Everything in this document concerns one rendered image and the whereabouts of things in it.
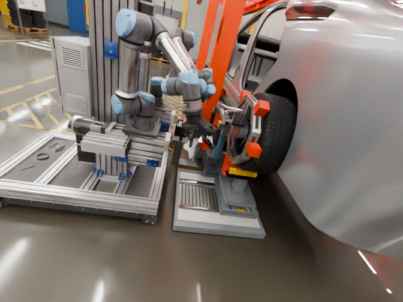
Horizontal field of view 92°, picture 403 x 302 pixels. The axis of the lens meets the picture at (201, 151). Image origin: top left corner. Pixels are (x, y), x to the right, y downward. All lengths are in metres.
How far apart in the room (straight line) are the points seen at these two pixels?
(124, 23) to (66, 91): 0.71
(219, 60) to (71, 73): 1.15
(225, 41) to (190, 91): 1.17
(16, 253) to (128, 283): 0.74
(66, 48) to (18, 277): 1.38
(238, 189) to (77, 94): 1.53
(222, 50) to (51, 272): 2.03
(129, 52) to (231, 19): 1.03
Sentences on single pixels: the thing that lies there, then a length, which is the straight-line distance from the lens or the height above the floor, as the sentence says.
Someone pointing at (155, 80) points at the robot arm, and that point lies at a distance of 1.76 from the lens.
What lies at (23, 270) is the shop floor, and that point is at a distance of 1.75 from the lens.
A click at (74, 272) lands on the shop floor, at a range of 1.65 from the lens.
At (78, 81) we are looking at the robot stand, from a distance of 1.55.
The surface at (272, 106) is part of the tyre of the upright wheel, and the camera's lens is 1.47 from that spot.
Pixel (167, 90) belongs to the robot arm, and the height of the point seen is 1.21.
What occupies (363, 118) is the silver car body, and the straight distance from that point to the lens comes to 1.06.
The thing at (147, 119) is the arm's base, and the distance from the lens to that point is 1.33.
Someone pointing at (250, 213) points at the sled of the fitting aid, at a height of 0.16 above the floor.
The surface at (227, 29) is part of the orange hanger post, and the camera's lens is 1.91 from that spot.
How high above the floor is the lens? 1.43
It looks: 30 degrees down
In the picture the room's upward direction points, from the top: 15 degrees clockwise
